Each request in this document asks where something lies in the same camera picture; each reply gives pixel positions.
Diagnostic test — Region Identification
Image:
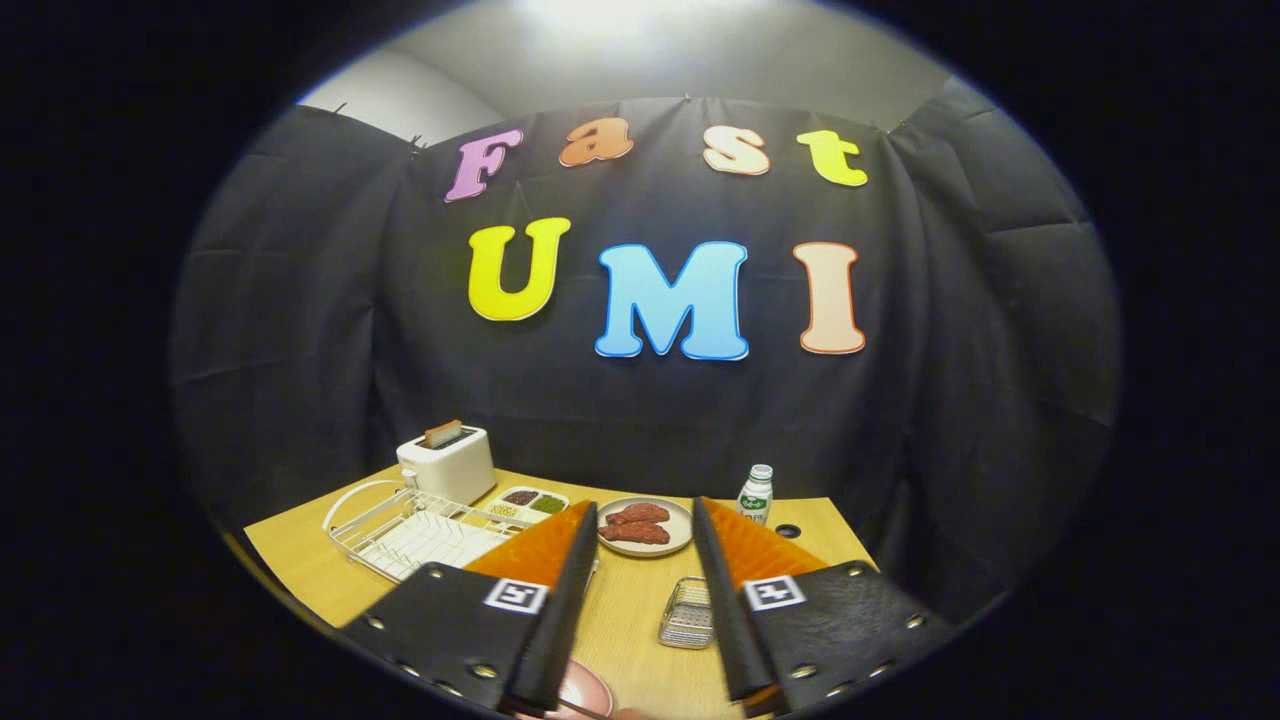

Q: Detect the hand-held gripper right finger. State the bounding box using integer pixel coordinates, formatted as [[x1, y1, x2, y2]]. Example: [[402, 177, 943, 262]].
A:
[[692, 497, 956, 716]]

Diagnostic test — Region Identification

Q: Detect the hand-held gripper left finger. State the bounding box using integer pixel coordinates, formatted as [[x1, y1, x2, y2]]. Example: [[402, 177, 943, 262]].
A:
[[335, 500, 601, 716]]

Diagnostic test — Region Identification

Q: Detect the metal wire basket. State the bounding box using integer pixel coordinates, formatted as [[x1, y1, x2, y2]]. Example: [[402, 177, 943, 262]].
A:
[[658, 576, 716, 651]]

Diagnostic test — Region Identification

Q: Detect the pink plate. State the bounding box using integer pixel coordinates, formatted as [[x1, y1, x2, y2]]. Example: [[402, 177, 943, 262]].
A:
[[515, 658, 615, 720]]

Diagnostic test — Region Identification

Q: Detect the beige wire dish rack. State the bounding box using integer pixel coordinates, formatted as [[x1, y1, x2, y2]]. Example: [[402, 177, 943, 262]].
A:
[[322, 480, 541, 584]]

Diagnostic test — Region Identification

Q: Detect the beige plate with meat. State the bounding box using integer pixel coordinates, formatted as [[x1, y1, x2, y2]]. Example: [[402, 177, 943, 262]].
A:
[[596, 497, 695, 558]]

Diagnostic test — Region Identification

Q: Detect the divided tray of beans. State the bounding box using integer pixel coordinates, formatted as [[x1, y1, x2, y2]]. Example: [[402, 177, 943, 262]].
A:
[[485, 486, 570, 523]]

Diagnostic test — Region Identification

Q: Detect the white green-label drink bottle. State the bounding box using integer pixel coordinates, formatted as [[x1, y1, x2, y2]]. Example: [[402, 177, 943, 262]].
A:
[[736, 464, 774, 527]]

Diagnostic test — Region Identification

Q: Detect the white drip tray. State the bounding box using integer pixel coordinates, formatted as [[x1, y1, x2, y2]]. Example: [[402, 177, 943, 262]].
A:
[[385, 510, 511, 571]]

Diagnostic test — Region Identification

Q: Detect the cream toaster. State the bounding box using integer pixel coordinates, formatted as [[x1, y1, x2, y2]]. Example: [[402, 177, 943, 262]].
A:
[[396, 426, 498, 506]]

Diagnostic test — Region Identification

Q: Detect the black backdrop cloth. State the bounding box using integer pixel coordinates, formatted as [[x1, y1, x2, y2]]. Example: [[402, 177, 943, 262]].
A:
[[168, 75, 1121, 621]]

